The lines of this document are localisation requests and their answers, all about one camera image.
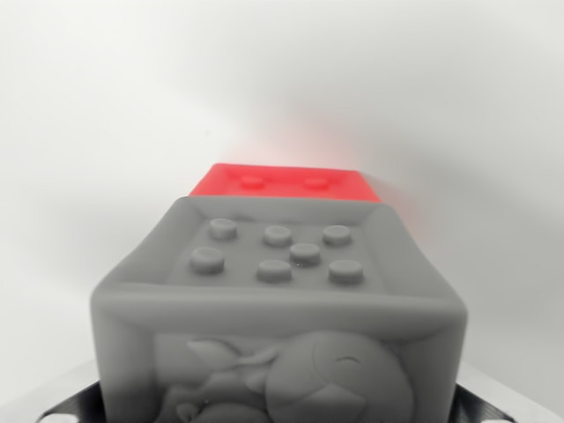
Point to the gripper left finger with black rubber pad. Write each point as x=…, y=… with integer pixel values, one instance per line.
x=66, y=396

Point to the gripper right finger with black rubber pad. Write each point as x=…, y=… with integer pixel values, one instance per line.
x=493, y=396

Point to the grey embossed rubber cube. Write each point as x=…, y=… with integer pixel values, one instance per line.
x=282, y=317

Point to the red embossed rubber cube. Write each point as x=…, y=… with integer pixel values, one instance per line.
x=286, y=183

